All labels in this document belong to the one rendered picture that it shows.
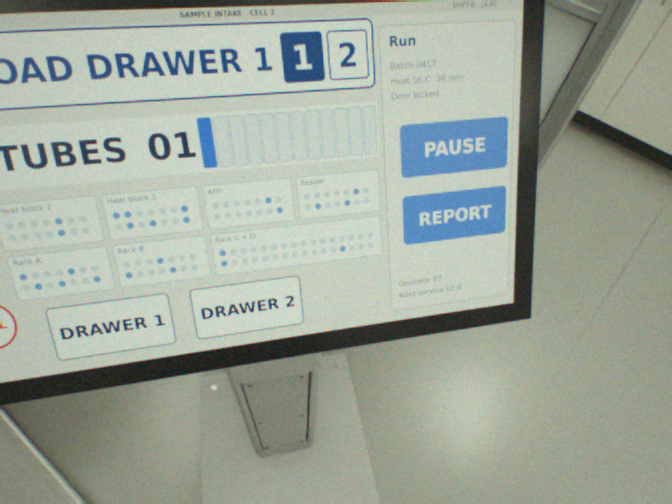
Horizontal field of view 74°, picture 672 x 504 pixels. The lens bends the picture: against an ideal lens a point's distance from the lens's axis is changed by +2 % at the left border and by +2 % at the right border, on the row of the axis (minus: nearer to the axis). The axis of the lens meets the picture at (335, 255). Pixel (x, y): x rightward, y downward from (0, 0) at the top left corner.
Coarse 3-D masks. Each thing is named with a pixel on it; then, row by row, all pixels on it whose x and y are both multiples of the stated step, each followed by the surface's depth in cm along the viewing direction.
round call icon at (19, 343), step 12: (0, 300) 34; (12, 300) 34; (0, 312) 34; (12, 312) 35; (0, 324) 35; (12, 324) 35; (0, 336) 35; (12, 336) 35; (0, 348) 35; (12, 348) 35
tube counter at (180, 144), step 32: (160, 128) 33; (192, 128) 34; (224, 128) 34; (256, 128) 35; (288, 128) 35; (320, 128) 36; (352, 128) 36; (160, 160) 34; (192, 160) 34; (224, 160) 35; (256, 160) 35; (288, 160) 36; (320, 160) 36
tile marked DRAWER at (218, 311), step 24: (216, 288) 37; (240, 288) 38; (264, 288) 38; (288, 288) 38; (192, 312) 37; (216, 312) 38; (240, 312) 38; (264, 312) 39; (288, 312) 39; (216, 336) 38
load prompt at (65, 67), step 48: (0, 48) 30; (48, 48) 31; (96, 48) 31; (144, 48) 32; (192, 48) 33; (240, 48) 33; (288, 48) 34; (336, 48) 34; (0, 96) 31; (48, 96) 32; (96, 96) 32; (144, 96) 33; (192, 96) 33; (240, 96) 34
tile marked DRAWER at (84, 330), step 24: (48, 312) 35; (72, 312) 35; (96, 312) 36; (120, 312) 36; (144, 312) 37; (168, 312) 37; (72, 336) 36; (96, 336) 36; (120, 336) 37; (144, 336) 37; (168, 336) 37
